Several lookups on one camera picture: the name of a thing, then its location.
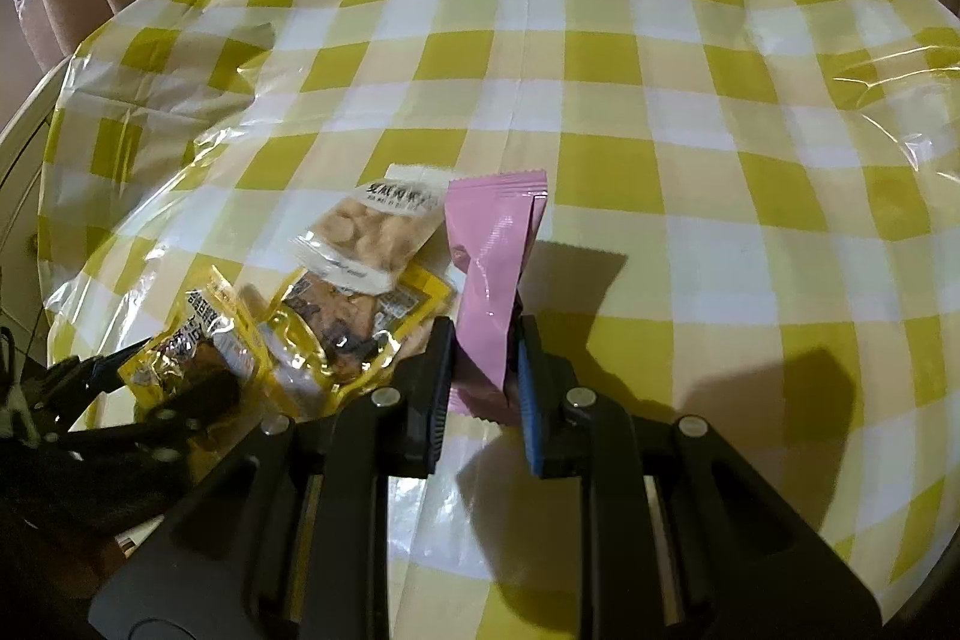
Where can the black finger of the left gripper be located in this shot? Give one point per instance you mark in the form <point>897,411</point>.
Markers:
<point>72,384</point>

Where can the yellow white checkered tablecloth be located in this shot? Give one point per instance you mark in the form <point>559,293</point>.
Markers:
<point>752,205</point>

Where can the yellow tofu snack packet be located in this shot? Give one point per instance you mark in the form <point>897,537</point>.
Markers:
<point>330,345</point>

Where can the pink snack wrapper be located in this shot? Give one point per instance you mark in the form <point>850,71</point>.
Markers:
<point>491,222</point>

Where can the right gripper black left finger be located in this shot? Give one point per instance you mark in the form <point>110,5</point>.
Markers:
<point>425,383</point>

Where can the yellow dried tofu packet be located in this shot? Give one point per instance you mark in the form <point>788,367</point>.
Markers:
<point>212,329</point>

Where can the white biscuit ball packet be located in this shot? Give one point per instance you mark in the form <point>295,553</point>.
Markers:
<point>365,241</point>

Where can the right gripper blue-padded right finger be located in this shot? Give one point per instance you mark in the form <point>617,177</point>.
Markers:
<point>555,436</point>

